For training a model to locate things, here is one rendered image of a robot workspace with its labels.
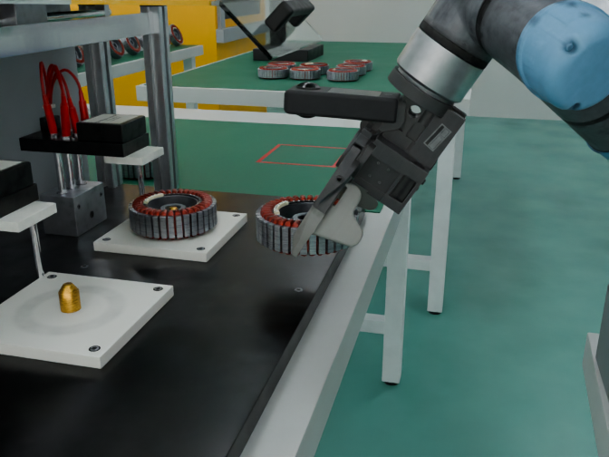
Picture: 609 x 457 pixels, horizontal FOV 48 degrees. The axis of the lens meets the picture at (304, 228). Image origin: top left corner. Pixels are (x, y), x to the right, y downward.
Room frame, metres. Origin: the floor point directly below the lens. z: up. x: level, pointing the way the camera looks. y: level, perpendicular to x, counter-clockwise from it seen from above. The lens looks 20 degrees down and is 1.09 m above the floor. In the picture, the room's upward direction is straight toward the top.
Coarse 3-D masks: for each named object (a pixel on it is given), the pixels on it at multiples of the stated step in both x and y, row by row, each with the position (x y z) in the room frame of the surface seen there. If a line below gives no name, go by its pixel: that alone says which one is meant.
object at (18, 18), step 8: (0, 8) 0.82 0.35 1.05; (8, 8) 0.81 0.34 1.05; (16, 8) 0.81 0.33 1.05; (24, 8) 0.83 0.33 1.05; (32, 8) 0.84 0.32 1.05; (40, 8) 0.86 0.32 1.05; (0, 16) 0.82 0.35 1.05; (8, 16) 0.81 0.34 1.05; (16, 16) 0.81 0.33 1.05; (24, 16) 0.83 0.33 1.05; (32, 16) 0.84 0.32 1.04; (40, 16) 0.86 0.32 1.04; (8, 24) 0.81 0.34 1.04
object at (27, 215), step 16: (0, 160) 0.64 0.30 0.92; (16, 160) 0.64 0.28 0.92; (0, 176) 0.59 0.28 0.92; (16, 176) 0.62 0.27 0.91; (32, 176) 0.64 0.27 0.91; (0, 192) 0.59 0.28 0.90; (16, 192) 0.61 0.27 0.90; (32, 192) 0.63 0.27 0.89; (0, 208) 0.59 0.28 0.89; (16, 208) 0.61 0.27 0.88; (32, 208) 0.61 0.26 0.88; (48, 208) 0.62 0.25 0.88; (0, 224) 0.58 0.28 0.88; (16, 224) 0.57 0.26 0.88; (32, 224) 0.59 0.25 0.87
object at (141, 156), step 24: (96, 120) 0.84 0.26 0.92; (120, 120) 0.84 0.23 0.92; (144, 120) 0.87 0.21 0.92; (24, 144) 0.84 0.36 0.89; (48, 144) 0.83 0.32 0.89; (72, 144) 0.83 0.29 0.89; (96, 144) 0.82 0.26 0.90; (120, 144) 0.81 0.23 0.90; (144, 144) 0.86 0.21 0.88; (72, 168) 0.87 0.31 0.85
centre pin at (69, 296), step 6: (66, 282) 0.60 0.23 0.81; (60, 288) 0.60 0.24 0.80; (66, 288) 0.59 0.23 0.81; (72, 288) 0.59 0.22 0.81; (78, 288) 0.60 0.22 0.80; (60, 294) 0.59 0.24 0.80; (66, 294) 0.59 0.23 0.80; (72, 294) 0.59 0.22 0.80; (78, 294) 0.60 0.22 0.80; (60, 300) 0.59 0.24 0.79; (66, 300) 0.59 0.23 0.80; (72, 300) 0.59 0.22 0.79; (78, 300) 0.59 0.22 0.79; (60, 306) 0.59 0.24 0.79; (66, 306) 0.59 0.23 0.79; (72, 306) 0.59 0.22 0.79; (78, 306) 0.59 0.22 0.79; (66, 312) 0.59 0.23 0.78; (72, 312) 0.59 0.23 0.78
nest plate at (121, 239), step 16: (128, 224) 0.84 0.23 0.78; (224, 224) 0.84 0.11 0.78; (240, 224) 0.86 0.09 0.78; (96, 240) 0.78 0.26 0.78; (112, 240) 0.78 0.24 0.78; (128, 240) 0.78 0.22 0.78; (144, 240) 0.78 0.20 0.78; (160, 240) 0.78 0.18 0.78; (176, 240) 0.78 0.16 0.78; (192, 240) 0.78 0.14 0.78; (208, 240) 0.78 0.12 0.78; (224, 240) 0.80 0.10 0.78; (160, 256) 0.76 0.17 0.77; (176, 256) 0.75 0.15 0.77; (192, 256) 0.75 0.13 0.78; (208, 256) 0.75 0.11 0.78
